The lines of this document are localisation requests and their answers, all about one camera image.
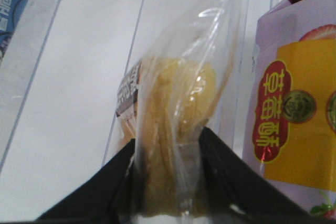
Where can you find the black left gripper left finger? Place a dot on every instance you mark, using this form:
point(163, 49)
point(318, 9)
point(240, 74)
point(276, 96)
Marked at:
point(106, 196)

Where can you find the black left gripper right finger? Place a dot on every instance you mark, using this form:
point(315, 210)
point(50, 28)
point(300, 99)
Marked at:
point(235, 191)

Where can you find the bread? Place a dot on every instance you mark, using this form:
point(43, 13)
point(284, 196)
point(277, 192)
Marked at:
point(178, 87)

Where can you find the pink strawberry pastry package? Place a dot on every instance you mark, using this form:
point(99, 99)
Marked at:
point(290, 127)

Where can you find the clear acrylic tiered shelf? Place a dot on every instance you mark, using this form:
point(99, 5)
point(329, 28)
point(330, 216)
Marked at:
point(64, 124)

